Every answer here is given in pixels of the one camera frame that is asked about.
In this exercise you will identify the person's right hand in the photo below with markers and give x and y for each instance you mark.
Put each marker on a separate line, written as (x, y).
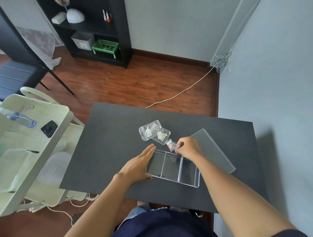
(190, 149)

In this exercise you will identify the person's left hand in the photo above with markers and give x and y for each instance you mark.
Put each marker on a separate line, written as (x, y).
(134, 166)

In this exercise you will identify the person's left thumb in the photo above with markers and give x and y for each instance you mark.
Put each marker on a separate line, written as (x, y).
(144, 177)

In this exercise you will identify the person's right fingers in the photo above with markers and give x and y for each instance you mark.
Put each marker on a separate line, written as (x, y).
(180, 146)

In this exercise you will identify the small clear bag of charms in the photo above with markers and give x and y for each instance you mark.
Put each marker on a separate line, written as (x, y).
(171, 144)

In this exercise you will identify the clear plastic compartment box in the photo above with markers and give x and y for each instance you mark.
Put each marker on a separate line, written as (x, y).
(171, 168)

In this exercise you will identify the person's left forearm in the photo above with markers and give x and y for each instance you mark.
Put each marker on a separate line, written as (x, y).
(97, 207)

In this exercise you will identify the person's right forearm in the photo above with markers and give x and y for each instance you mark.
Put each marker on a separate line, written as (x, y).
(234, 197)

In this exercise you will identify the clear zip bag white flowers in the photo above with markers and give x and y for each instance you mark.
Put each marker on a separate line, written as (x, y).
(161, 136)

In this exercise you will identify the clear plastic box lid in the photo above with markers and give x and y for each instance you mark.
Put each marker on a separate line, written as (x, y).
(215, 151)

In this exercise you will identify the clear zip bag with charms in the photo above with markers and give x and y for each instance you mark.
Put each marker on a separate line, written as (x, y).
(149, 128)

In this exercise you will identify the person's navy clothing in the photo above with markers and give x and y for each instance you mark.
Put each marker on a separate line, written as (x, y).
(166, 224)

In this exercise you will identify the white device on cart shelf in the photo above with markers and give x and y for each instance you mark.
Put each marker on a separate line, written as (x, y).
(55, 168)

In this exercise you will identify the white rolling cart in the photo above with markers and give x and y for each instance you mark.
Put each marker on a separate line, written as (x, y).
(49, 151)

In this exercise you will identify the small black device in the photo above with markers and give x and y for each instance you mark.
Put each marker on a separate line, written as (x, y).
(49, 128)

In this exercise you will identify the black thin tool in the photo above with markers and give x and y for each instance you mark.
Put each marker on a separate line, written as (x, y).
(33, 151)

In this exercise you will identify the green plastic basket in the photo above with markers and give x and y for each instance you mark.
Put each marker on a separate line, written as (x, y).
(105, 46)

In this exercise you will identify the black shelf unit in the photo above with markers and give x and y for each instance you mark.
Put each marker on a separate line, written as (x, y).
(122, 34)

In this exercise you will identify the clear spray bottle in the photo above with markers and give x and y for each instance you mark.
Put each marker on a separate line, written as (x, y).
(22, 119)

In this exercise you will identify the grey storage box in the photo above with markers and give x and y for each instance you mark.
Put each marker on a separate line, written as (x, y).
(82, 41)

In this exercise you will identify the nail polish bottles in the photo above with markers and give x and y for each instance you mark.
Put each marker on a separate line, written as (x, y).
(107, 16)

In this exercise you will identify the black chair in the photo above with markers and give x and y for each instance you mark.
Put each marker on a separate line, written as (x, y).
(17, 73)

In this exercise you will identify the white nail lamp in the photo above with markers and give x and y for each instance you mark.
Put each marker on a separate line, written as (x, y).
(75, 16)

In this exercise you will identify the white lace cloth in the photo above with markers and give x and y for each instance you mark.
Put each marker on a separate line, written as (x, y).
(36, 41)

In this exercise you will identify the white rectangular block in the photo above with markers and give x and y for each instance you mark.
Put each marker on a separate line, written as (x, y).
(58, 17)

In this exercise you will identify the round mirror on stand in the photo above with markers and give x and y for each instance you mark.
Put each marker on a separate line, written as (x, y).
(63, 2)

